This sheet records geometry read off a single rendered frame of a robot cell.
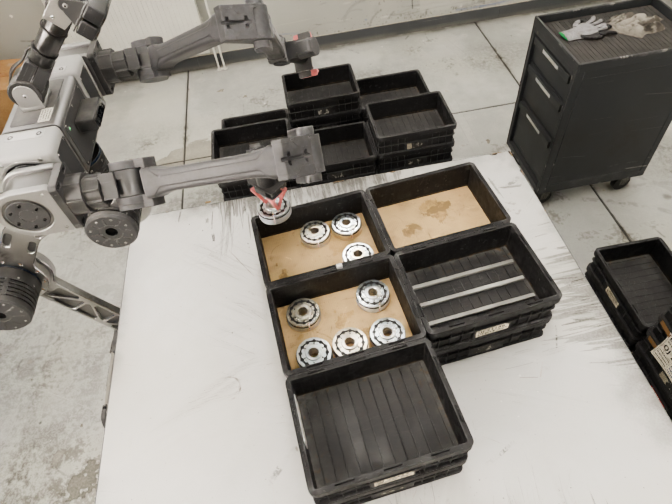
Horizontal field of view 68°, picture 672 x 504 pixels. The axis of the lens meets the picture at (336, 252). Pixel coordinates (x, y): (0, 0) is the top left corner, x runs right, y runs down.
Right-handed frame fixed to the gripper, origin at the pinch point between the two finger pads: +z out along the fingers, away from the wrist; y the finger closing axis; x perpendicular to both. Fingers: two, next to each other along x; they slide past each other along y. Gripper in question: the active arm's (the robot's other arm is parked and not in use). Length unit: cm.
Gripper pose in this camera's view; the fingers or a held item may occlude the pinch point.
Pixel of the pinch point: (272, 204)
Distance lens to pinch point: 155.5
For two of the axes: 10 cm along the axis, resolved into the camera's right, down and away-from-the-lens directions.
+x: -6.2, 6.3, -4.7
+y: -7.8, -4.2, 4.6
